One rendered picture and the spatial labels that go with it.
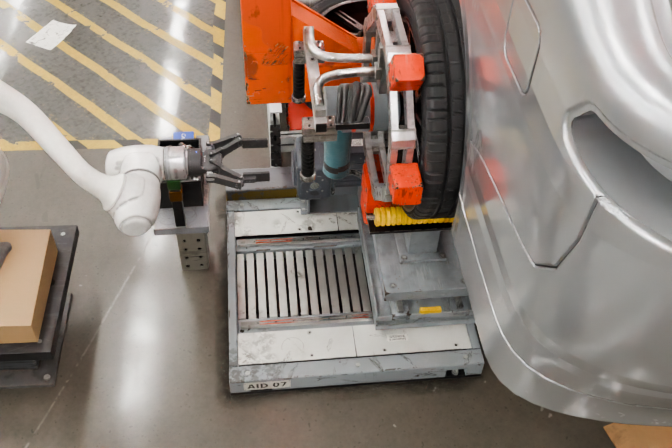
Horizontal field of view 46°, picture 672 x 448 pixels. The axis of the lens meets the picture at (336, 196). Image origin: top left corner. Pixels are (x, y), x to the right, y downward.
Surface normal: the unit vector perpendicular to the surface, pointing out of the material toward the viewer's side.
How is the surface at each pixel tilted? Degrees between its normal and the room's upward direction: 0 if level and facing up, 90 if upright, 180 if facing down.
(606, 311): 89
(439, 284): 0
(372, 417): 0
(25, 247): 4
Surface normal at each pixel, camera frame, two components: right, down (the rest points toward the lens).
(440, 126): 0.11, 0.27
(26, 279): 0.07, -0.65
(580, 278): -0.73, 0.47
